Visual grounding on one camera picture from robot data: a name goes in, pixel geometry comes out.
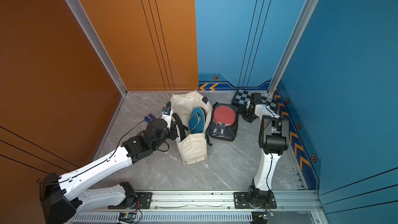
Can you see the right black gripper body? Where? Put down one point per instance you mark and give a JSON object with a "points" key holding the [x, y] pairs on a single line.
{"points": [[248, 116]]}

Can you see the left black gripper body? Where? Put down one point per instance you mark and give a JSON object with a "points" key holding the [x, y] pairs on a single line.
{"points": [[171, 133]]}

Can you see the blue paddle case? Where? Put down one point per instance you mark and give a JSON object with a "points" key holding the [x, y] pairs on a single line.
{"points": [[196, 123]]}

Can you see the cream canvas tote bag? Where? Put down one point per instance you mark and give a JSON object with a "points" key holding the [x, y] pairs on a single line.
{"points": [[193, 148]]}

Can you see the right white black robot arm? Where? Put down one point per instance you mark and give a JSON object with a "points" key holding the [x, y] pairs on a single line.
{"points": [[273, 142]]}

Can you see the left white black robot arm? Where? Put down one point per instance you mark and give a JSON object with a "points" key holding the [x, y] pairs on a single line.
{"points": [[64, 196]]}

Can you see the small blue carabiner object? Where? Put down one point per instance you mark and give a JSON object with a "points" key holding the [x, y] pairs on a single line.
{"points": [[149, 118]]}

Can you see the black white chess board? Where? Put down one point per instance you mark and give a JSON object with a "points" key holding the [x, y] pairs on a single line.
{"points": [[243, 97]]}

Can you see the left green circuit board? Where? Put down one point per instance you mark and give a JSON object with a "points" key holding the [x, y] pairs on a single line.
{"points": [[127, 218]]}

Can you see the green circuit board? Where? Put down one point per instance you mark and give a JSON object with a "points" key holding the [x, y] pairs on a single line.
{"points": [[127, 218], [265, 216]]}

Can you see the white vent grille strip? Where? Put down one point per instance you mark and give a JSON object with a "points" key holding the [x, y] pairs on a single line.
{"points": [[161, 217]]}

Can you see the right green circuit board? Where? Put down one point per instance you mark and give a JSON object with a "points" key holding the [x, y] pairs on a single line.
{"points": [[265, 216]]}

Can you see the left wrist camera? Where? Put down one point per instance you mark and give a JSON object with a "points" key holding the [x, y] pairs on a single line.
{"points": [[166, 113]]}

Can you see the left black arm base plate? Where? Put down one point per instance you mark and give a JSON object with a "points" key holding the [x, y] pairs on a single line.
{"points": [[141, 200]]}

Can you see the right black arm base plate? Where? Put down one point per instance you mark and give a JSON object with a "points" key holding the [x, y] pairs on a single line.
{"points": [[265, 199]]}

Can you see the aluminium mounting rail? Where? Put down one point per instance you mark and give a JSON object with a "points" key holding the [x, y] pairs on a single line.
{"points": [[226, 200]]}

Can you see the right aluminium corner post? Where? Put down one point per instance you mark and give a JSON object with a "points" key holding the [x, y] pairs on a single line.
{"points": [[299, 28]]}

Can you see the aluminium corner post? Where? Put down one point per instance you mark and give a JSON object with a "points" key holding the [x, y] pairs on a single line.
{"points": [[94, 39], [299, 28]]}

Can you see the left aluminium corner post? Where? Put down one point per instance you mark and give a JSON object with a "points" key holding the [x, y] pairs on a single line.
{"points": [[94, 39]]}

